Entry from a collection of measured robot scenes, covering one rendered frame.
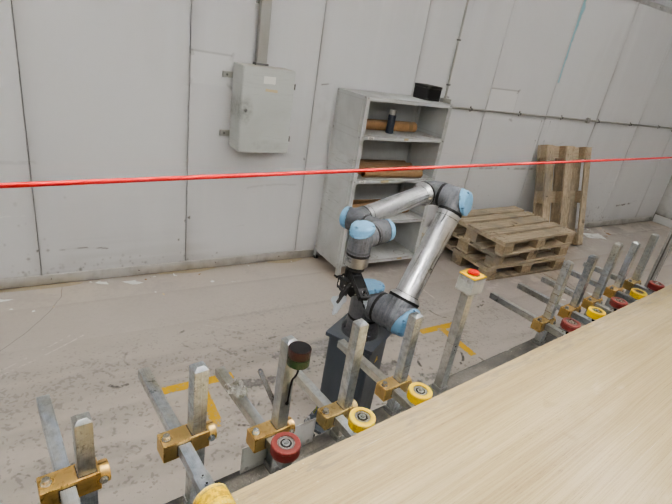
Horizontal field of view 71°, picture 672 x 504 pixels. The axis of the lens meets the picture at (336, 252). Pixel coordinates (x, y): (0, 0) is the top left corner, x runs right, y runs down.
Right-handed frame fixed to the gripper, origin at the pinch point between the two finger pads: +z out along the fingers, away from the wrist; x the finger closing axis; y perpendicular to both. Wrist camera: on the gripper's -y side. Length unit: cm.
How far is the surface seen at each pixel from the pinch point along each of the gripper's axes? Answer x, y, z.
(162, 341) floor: 42, 132, 94
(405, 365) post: -2.8, -32.7, 1.6
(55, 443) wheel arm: 101, -32, -2
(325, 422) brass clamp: 29.7, -37.1, 11.8
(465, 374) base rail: -48, -25, 24
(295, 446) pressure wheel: 47, -49, 3
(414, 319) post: -2.2, -32.0, -16.8
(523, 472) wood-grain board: -8, -80, 4
